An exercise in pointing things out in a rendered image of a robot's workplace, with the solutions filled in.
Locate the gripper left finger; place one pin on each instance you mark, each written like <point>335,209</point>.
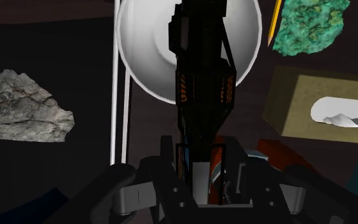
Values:
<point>163,192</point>

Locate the white thin rod frame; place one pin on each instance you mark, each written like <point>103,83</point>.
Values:
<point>114,93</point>

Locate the grey rock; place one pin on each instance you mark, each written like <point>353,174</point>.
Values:
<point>17,108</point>

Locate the red patterned flat object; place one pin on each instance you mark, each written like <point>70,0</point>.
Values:
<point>278,152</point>

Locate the olive tissue box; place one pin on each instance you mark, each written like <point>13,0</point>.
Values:
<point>290,105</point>

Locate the green rock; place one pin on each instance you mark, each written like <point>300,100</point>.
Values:
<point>309,28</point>

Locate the black angular object orange marks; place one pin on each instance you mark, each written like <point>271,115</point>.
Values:
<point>203,93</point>

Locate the white bowl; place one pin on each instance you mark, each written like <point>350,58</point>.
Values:
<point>144,46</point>

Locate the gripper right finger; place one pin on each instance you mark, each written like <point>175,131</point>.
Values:
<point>268,192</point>

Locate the white tissue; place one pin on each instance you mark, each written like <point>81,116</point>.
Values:
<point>330,110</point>

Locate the yellow pencil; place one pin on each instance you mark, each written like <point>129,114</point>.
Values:
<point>274,21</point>

